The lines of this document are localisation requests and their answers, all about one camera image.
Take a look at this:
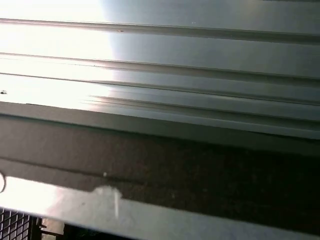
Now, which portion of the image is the open PC case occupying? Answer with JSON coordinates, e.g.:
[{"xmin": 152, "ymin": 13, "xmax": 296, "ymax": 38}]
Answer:
[{"xmin": 0, "ymin": 101, "xmax": 320, "ymax": 240}]

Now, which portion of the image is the silver port block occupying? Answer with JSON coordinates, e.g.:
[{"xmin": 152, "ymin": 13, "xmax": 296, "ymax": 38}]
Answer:
[{"xmin": 39, "ymin": 217, "xmax": 65, "ymax": 237}]

